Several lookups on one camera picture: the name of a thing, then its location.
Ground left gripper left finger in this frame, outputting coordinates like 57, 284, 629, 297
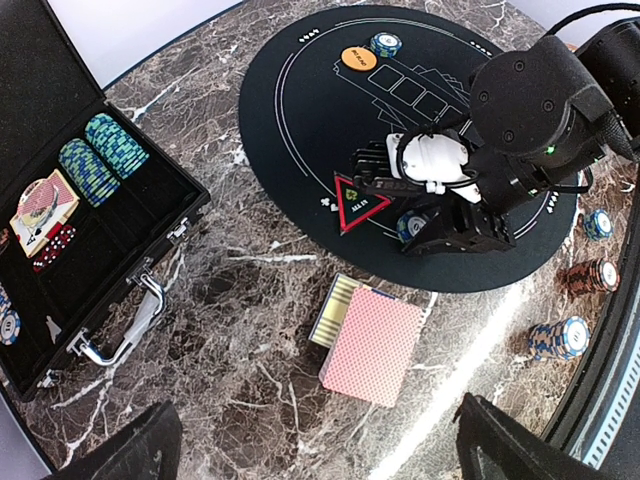
57, 401, 182, 480

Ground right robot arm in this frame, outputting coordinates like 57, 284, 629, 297
395, 17, 639, 254

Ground red card deck in box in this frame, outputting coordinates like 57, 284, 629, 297
309, 274, 428, 408

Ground green chip row left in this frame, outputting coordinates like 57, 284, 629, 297
59, 138, 121, 208

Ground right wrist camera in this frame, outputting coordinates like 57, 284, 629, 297
351, 127, 484, 204

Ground round black poker mat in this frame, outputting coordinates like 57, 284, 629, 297
239, 6, 576, 293

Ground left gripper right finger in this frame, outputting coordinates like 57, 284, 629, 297
454, 392, 608, 479

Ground green chip row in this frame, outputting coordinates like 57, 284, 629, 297
59, 138, 121, 208
85, 113, 150, 179

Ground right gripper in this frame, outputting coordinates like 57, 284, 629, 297
402, 194, 516, 256

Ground red triangular all-in marker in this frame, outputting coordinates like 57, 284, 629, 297
334, 172, 392, 235

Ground green chip row right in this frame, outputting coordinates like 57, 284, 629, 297
85, 113, 150, 179

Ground card deck in case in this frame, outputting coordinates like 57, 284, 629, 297
10, 169, 80, 258

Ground black poker chip case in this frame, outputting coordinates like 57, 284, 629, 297
1, 1, 210, 401

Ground red dice in case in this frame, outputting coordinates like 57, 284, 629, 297
32, 225, 77, 273

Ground white cable duct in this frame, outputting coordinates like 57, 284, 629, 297
583, 366, 639, 469

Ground blue chip stack left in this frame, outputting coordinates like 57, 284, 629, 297
528, 316, 591, 360

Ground orange 100 chip stack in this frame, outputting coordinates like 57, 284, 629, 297
559, 258, 620, 297

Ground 50 chips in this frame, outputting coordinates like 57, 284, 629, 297
396, 210, 431, 245
370, 32, 403, 58

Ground green-blue 50 chip stack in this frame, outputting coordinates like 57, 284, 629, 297
583, 209, 614, 241

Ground blue-white chips in case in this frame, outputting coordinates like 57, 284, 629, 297
0, 287, 21, 345

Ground orange big blind button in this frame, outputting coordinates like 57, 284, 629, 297
340, 46, 378, 72

